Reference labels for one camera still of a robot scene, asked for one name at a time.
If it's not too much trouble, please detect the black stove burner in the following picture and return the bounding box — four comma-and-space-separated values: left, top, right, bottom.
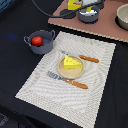
60, 9, 76, 19

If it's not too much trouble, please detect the beige woven placemat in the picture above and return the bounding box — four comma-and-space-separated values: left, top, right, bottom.
14, 30, 117, 128

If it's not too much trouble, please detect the round wooden plate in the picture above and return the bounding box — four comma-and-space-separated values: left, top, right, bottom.
58, 56, 85, 79

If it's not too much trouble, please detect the red toy tomato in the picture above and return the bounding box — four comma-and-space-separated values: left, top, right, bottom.
31, 36, 43, 46

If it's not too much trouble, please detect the yellow butter box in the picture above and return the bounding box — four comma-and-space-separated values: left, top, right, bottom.
68, 0, 92, 12

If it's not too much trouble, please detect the wooden handled knife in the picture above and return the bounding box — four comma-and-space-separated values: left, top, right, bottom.
60, 50, 99, 63

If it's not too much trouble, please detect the grey pot with handle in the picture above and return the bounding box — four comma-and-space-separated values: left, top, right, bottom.
24, 30, 55, 55

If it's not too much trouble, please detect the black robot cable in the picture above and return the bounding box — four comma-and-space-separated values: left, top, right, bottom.
31, 0, 88, 18

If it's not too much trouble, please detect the small grey pot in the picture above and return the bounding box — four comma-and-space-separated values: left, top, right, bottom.
78, 5, 100, 23

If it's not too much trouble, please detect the yellow cheese wedge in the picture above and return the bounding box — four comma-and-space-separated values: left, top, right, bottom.
64, 55, 81, 69

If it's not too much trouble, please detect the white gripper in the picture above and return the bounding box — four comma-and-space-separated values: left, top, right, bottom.
81, 0, 104, 8

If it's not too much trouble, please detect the pink toy stove board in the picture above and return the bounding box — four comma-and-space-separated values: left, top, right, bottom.
48, 0, 128, 42

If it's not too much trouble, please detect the beige bowl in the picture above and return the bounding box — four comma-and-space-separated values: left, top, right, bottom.
117, 4, 128, 30

